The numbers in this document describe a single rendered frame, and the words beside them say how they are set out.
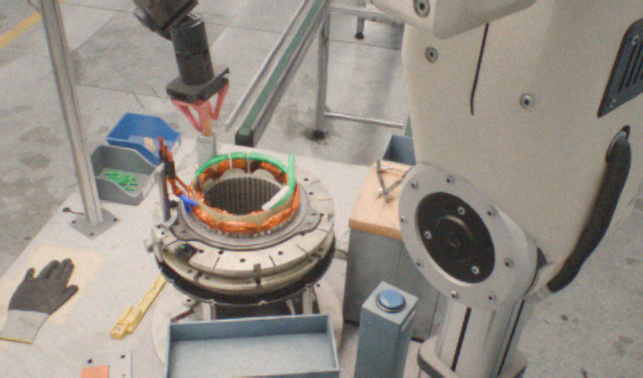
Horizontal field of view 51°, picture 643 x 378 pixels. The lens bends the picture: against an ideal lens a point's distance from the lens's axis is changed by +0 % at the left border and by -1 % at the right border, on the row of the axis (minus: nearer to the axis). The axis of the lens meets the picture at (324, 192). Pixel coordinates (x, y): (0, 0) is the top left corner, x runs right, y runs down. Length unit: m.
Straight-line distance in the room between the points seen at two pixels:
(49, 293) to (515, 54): 1.21
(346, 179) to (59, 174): 1.76
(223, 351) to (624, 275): 2.14
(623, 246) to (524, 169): 2.57
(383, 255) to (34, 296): 0.73
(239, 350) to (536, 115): 0.69
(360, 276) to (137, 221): 0.61
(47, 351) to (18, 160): 2.04
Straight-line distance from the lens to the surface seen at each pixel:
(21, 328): 1.49
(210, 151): 1.23
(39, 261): 1.63
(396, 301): 1.12
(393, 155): 1.50
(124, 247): 1.62
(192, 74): 1.14
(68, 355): 1.43
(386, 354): 1.17
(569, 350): 2.58
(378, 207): 1.26
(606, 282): 2.89
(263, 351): 1.06
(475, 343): 0.82
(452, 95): 0.54
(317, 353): 1.06
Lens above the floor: 1.85
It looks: 38 degrees down
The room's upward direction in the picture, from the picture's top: 3 degrees clockwise
